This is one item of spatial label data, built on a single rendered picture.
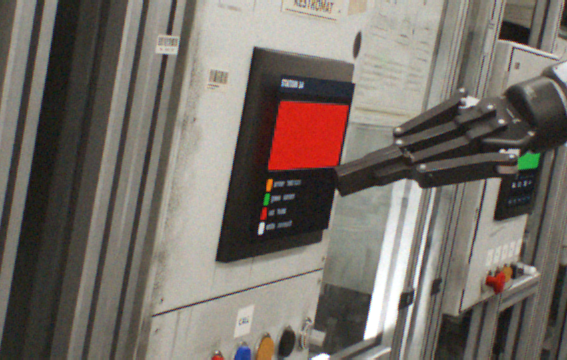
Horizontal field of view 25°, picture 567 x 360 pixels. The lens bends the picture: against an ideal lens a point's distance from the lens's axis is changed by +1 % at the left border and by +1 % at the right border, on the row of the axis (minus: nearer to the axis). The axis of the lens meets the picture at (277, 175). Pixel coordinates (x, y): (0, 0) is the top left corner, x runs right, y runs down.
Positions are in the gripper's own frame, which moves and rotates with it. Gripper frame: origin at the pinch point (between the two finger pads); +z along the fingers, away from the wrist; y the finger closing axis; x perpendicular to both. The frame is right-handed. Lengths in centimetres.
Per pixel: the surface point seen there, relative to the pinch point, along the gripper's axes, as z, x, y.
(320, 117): 3.0, -4.9, -4.7
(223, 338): 19.5, 6.0, 9.2
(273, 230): 11.7, -1.0, 4.5
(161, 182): 21.3, -15.7, 9.2
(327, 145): 2.5, -0.3, -5.3
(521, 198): -47, 77, -60
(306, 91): 4.4, -10.1, -3.0
